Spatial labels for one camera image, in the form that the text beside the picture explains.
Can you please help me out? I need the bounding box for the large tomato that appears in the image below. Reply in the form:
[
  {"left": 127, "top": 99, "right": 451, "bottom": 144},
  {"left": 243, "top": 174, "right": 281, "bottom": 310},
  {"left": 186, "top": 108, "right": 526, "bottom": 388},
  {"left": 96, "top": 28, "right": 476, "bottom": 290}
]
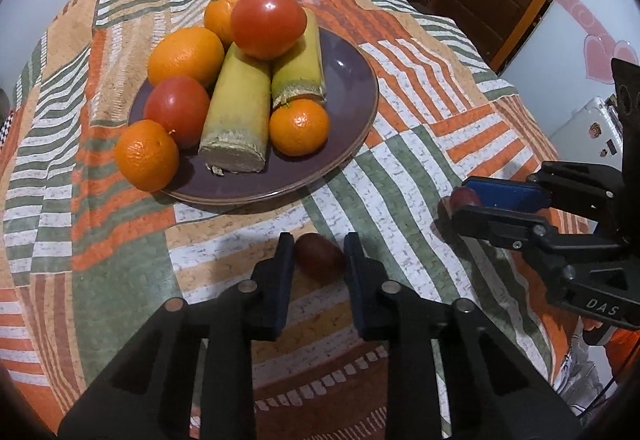
[{"left": 230, "top": 0, "right": 307, "bottom": 62}]

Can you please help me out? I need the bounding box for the stickered large orange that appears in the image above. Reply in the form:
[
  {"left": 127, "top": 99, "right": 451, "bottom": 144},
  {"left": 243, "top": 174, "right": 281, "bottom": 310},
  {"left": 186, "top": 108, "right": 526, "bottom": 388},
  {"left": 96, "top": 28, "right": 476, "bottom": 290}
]
[{"left": 204, "top": 0, "right": 239, "bottom": 48}]

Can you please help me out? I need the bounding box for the small tangerine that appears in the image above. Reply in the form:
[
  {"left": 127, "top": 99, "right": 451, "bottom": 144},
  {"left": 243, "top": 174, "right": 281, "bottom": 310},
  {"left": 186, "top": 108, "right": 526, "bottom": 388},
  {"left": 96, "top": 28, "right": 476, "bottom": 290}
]
[
  {"left": 269, "top": 98, "right": 331, "bottom": 158},
  {"left": 114, "top": 119, "right": 180, "bottom": 193}
]

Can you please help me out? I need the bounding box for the small dark red jujube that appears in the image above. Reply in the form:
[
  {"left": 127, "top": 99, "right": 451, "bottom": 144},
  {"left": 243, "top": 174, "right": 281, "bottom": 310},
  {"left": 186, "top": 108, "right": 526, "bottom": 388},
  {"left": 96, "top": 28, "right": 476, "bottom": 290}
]
[{"left": 449, "top": 186, "right": 483, "bottom": 212}]

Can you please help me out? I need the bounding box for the purple ceramic plate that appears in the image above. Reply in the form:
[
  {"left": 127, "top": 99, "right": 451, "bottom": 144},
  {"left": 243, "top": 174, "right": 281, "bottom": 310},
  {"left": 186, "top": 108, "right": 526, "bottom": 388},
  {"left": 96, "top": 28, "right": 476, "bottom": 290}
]
[{"left": 115, "top": 22, "right": 378, "bottom": 206}]

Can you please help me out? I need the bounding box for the small tomato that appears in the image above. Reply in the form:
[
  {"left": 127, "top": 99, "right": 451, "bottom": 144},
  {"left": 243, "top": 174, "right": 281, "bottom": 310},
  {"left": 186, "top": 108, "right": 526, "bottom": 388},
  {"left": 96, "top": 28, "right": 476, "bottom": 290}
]
[{"left": 143, "top": 76, "right": 209, "bottom": 149}]

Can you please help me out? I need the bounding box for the plain large orange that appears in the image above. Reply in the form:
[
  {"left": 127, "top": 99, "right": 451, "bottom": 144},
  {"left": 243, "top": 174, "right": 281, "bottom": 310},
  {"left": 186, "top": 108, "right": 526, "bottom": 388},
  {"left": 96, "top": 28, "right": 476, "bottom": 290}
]
[{"left": 148, "top": 27, "right": 224, "bottom": 88}]

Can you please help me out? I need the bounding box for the white mini fridge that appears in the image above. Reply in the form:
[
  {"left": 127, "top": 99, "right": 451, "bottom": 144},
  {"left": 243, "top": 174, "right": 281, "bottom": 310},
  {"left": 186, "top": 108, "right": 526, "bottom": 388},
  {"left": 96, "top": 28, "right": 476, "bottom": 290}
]
[{"left": 550, "top": 97, "right": 623, "bottom": 171}]

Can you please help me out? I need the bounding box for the sugarcane piece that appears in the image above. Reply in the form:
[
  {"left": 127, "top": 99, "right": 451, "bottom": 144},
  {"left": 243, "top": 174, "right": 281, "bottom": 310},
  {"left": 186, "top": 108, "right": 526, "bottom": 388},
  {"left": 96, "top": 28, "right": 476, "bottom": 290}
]
[
  {"left": 198, "top": 44, "right": 271, "bottom": 174},
  {"left": 271, "top": 7, "right": 326, "bottom": 109}
]

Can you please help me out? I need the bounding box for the striped patchwork bed cover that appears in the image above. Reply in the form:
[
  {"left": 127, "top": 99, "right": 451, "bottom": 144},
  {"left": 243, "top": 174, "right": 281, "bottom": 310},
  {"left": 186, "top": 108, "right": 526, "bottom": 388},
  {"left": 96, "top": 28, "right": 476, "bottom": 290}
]
[{"left": 1, "top": 0, "right": 578, "bottom": 427}]

